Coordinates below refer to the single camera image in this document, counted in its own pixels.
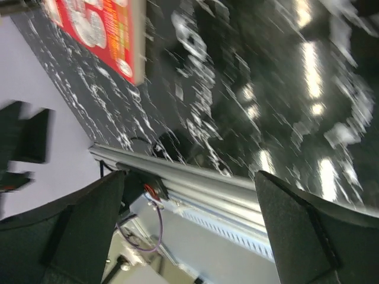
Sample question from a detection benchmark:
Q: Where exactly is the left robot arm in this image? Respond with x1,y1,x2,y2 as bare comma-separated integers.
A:
1,101,53,205

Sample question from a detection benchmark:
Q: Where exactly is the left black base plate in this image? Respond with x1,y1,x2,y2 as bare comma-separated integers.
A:
116,162,170,202

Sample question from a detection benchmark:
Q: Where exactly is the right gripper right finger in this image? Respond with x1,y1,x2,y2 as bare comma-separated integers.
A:
255,171,378,283

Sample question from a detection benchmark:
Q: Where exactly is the red puzzle book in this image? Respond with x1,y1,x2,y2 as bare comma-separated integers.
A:
42,0,146,86

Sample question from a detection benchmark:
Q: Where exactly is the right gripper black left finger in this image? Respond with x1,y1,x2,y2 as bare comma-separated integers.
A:
1,171,124,283

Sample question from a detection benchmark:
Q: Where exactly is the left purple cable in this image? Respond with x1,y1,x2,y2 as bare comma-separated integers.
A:
115,201,165,254

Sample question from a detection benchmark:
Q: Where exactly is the aluminium mounting rail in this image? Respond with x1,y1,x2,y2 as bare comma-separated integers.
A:
88,143,379,234

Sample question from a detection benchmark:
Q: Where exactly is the white slotted cable duct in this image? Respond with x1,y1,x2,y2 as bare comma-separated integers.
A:
180,209,275,263

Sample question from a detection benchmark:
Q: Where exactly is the black marble pattern mat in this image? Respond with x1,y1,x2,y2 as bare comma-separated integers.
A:
11,1,378,208

